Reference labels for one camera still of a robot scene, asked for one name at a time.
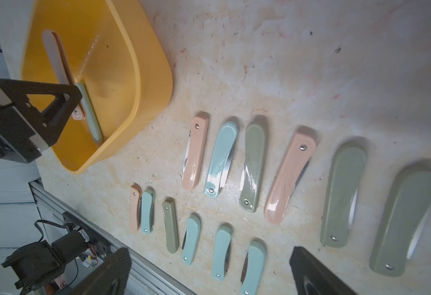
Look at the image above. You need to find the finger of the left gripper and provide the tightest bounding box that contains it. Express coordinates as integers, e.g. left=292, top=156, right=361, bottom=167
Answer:
left=1, top=79, right=83, bottom=110
left=40, top=97, right=82, bottom=147

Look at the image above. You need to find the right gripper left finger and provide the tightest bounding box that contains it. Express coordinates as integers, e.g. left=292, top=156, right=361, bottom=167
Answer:
left=70, top=248, right=132, bottom=295

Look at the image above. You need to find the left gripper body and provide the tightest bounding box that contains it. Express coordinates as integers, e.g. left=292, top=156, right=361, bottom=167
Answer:
left=0, top=79, right=49, bottom=163

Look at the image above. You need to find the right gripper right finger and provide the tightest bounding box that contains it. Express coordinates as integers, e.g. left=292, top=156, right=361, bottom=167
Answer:
left=289, top=246, right=356, bottom=295

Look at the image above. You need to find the teal folding fruit knife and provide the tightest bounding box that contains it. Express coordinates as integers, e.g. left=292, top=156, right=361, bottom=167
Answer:
left=140, top=188, right=155, bottom=235

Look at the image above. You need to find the pink folding fruit knife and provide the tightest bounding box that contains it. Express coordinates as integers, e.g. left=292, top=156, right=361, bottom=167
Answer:
left=182, top=116, right=209, bottom=191

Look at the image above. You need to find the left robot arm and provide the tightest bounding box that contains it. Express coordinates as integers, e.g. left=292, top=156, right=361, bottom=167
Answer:
left=0, top=79, right=88, bottom=295

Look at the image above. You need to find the teal knife in box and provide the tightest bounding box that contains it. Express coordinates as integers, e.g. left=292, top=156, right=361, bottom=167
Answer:
left=76, top=82, right=104, bottom=145

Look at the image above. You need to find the yellow plastic storage box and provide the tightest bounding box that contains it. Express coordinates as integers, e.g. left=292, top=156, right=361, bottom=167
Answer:
left=21, top=1, right=173, bottom=174

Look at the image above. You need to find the aluminium rail base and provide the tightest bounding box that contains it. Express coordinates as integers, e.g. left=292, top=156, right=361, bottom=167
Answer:
left=29, top=179, right=194, bottom=295

